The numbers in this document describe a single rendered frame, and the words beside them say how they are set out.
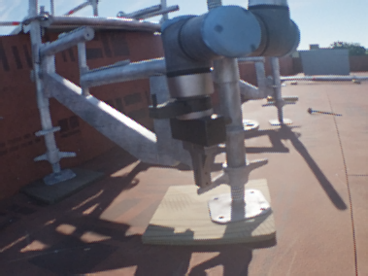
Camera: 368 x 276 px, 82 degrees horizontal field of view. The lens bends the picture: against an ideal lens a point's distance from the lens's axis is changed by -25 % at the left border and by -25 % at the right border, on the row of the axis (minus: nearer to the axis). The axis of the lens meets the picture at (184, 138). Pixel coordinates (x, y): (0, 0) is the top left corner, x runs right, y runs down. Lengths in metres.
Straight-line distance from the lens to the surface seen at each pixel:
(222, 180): 0.63
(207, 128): 0.50
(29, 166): 1.25
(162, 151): 0.71
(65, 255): 0.67
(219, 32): 0.40
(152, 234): 0.63
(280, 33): 0.51
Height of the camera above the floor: 0.36
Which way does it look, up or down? 13 degrees down
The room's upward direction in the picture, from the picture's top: 8 degrees counter-clockwise
